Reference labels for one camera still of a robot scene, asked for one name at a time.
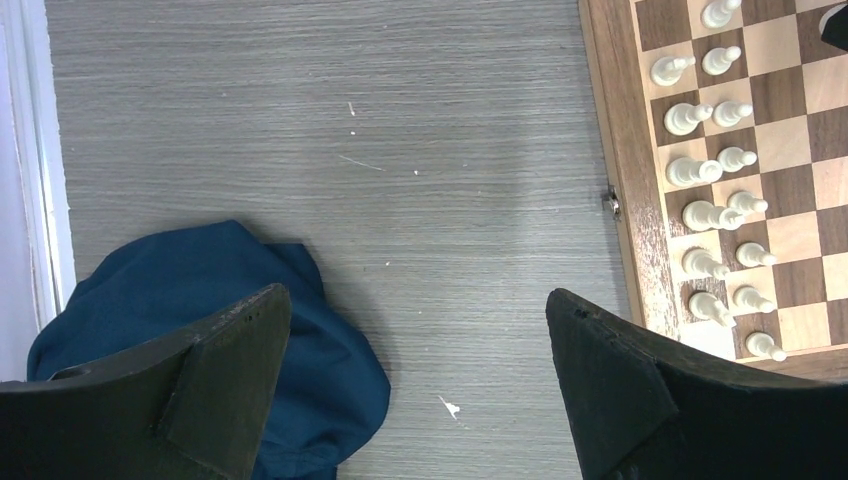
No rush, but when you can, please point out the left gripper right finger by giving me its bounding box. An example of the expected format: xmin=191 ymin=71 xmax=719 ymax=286
xmin=546 ymin=289 xmax=847 ymax=479

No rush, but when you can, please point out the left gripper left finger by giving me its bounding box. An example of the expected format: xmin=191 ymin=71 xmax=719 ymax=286
xmin=1 ymin=284 xmax=291 ymax=479

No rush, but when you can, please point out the tall white chess piece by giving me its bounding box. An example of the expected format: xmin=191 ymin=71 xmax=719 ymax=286
xmin=666 ymin=157 xmax=724 ymax=187

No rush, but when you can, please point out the white chess bishop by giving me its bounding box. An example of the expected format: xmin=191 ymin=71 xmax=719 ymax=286
xmin=663 ymin=103 xmax=714 ymax=136

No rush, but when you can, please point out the wooden chess board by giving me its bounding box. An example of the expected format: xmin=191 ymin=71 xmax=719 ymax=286
xmin=579 ymin=1 xmax=847 ymax=382

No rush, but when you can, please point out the white chess knight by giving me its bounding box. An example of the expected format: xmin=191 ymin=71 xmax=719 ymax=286
xmin=649 ymin=56 xmax=696 ymax=87

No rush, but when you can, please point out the white chess pawn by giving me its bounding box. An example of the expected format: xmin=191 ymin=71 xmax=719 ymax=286
xmin=701 ymin=46 xmax=742 ymax=76
xmin=700 ymin=0 xmax=742 ymax=29
xmin=735 ymin=242 xmax=778 ymax=268

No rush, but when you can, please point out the dark blue cloth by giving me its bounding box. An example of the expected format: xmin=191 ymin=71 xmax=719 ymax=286
xmin=26 ymin=220 xmax=391 ymax=479

